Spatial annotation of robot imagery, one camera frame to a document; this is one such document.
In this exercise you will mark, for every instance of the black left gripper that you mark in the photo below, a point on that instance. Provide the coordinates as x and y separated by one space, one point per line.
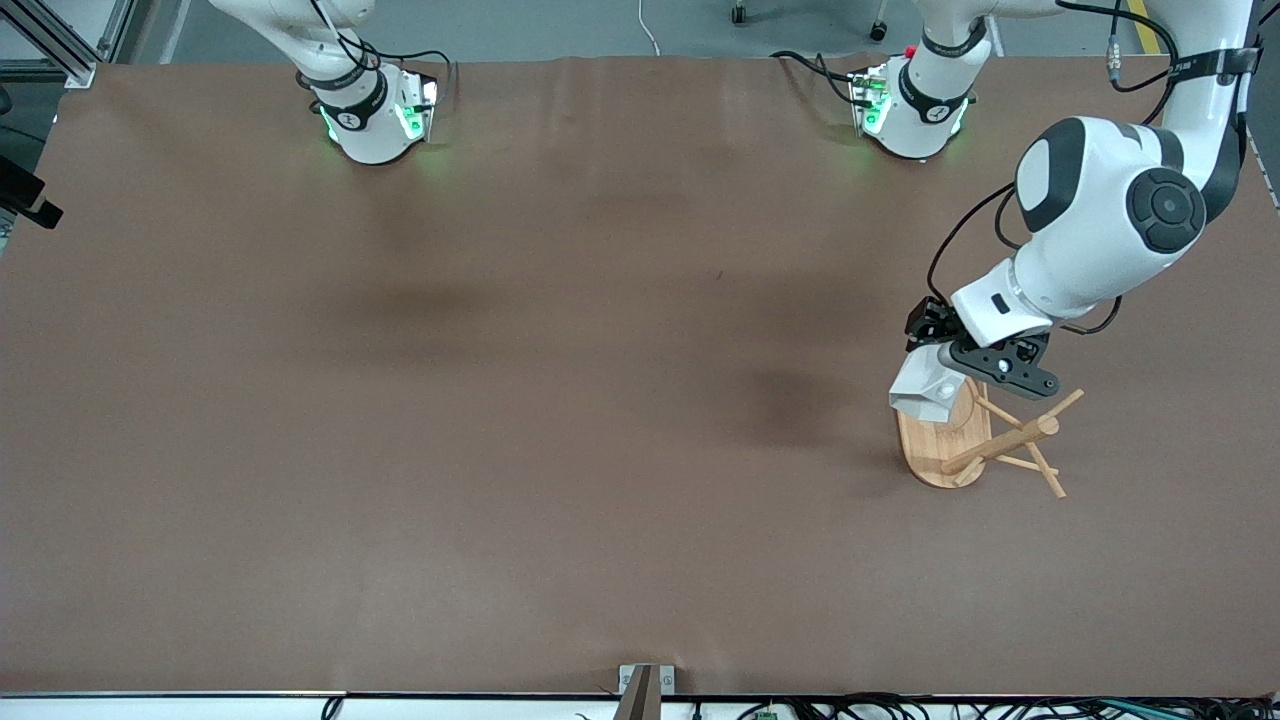
930 322

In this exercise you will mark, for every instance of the white faceted cup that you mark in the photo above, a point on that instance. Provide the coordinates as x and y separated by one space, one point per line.
925 395

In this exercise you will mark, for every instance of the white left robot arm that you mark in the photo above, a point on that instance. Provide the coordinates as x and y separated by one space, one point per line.
1090 220

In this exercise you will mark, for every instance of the wooden cup rack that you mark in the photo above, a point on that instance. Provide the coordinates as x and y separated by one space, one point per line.
950 460

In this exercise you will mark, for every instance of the black block with grey end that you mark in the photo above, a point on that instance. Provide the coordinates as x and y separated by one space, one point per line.
25 195

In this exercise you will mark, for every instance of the metal table edge bracket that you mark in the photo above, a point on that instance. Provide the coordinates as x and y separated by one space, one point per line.
665 680

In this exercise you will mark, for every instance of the aluminium frame profile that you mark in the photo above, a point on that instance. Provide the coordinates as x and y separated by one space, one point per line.
75 65

